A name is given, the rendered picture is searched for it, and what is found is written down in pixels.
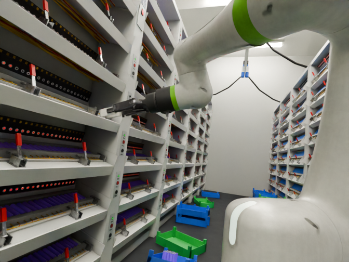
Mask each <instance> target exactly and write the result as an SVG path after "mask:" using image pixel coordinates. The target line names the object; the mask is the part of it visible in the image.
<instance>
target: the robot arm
mask: <svg viewBox="0 0 349 262"><path fill-rule="evenodd" d="M303 30H308V31H312V32H316V33H318V34H320V35H322V36H324V37H325V38H327V39H328V41H329V43H330V52H329V64H328V75H327V84H326V91H325V98H324V104H323V110H322V114H321V119H320V125H319V129H318V134H317V138H316V143H315V147H314V151H313V155H312V158H311V162H310V166H309V168H308V172H307V175H306V179H305V182H304V185H303V188H302V191H301V194H300V196H299V198H298V199H277V198H241V199H236V200H234V201H232V202H231V203H230V204H229V205H228V206H227V208H226V210H225V218H224V229H223V242H222V256H221V262H349V0H231V1H230V2H229V3H228V4H227V5H226V6H225V7H224V8H223V9H222V10H221V11H220V12H219V13H218V14H217V15H216V16H215V17H214V18H213V19H212V20H211V21H210V22H208V23H207V24H206V25H205V26H204V27H202V28H201V29H200V30H199V31H197V32H196V33H195V34H193V35H191V36H189V37H187V38H185V39H183V40H181V41H180V42H178V43H177V45H176V47H175V48H174V51H173V59H174V62H175V65H176V68H177V72H178V76H179V83H178V84H177V85H172V86H168V87H164V86H163V87H162V88H160V89H157V90H156V92H154V93H150V94H147V95H146V98H145V99H139V100H136V98H131V99H130V100H126V101H122V102H119V103H115V104H113V107H109V108H105V109H101V110H100V117H104V116H105V118H106V119H110V118H113V117H118V116H121V115H122V117H125V116H130V115H136V114H141V113H149V112H150V113H151V114H153V113H158V112H161V113H162V114H165V115H166V117H169V113H172V112H174V111H179V110H185V109H201V108H204V107H205V106H207V105H208V104H209V103H210V101H211V100H212V96H213V90H212V86H211V82H210V79H209V75H208V71H207V66H206V64H207V63H209V62H211V61H213V60H215V59H217V58H220V57H222V56H225V55H228V54H231V53H234V52H237V51H241V50H245V49H250V48H255V47H260V46H263V45H265V44H266V43H267V42H271V41H274V40H277V39H279V38H282V37H285V36H288V35H291V34H295V33H297V32H300V31H303Z"/></svg>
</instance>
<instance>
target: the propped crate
mask: <svg viewBox="0 0 349 262"><path fill-rule="evenodd" d="M164 250H165V251H167V250H168V248H166V247H165V248H164ZM162 255H163V252H162V253H157V254H154V250H149V255H148V258H147V262H171V261H168V260H164V259H162ZM177 262H197V255H194V258H193V259H190V258H186V257H182V256H178V258H177Z"/></svg>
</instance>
